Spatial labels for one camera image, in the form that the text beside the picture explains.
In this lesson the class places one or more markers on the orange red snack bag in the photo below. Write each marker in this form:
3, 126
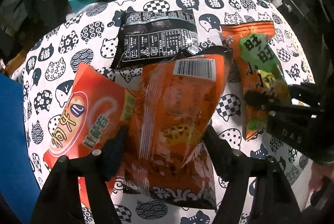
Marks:
93, 111

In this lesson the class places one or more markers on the orange black noodle snack bag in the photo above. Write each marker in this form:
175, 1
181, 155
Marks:
165, 157

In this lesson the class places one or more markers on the black small snack pack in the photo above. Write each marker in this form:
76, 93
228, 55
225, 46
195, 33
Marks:
149, 37

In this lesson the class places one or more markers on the blue cardboard box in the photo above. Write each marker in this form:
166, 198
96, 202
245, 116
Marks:
18, 185

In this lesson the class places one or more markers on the person's right hand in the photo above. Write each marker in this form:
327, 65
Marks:
318, 172

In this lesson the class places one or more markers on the orange green snack bag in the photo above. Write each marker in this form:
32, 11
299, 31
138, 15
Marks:
259, 69

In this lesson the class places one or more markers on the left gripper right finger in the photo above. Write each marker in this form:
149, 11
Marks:
220, 153

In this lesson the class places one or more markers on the cat pattern tablecloth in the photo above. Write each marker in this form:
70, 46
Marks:
90, 37

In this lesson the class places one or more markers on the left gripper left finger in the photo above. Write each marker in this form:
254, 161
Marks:
112, 153

